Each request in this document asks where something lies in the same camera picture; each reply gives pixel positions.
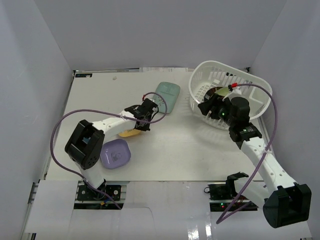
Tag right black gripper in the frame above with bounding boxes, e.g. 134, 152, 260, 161
198, 93, 236, 127

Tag round black rimmed plate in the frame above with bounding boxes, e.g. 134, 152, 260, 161
203, 86, 222, 102

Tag yellow square panda plate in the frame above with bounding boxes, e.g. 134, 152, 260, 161
118, 129, 141, 138

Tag green square panda plate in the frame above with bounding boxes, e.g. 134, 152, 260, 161
214, 87, 231, 98

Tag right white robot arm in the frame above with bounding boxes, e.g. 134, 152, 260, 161
198, 94, 312, 228

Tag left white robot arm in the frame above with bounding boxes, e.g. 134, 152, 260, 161
64, 98, 159, 200

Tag white plastic basket bin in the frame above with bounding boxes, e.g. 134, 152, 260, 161
188, 60, 273, 130

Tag teal rectangular plate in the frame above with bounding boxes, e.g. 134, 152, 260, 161
152, 81, 181, 114

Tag papers at table back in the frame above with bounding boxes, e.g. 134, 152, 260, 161
139, 67, 194, 73

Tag purple square panda plate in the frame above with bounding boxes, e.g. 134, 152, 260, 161
100, 139, 131, 170

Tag dark blue leaf dish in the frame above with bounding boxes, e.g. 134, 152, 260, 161
82, 136, 91, 144

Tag black label sticker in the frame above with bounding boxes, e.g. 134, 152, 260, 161
74, 73, 93, 78

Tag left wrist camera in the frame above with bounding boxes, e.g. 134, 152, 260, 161
142, 95, 159, 112

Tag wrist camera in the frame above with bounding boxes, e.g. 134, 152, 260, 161
223, 83, 242, 100
142, 95, 159, 112

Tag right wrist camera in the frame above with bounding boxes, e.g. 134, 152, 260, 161
223, 83, 242, 100

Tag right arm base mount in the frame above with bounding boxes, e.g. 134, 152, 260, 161
203, 172, 258, 212

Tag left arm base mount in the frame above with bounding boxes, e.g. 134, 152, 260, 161
73, 183, 124, 210

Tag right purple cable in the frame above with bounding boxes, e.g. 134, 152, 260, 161
215, 83, 279, 225

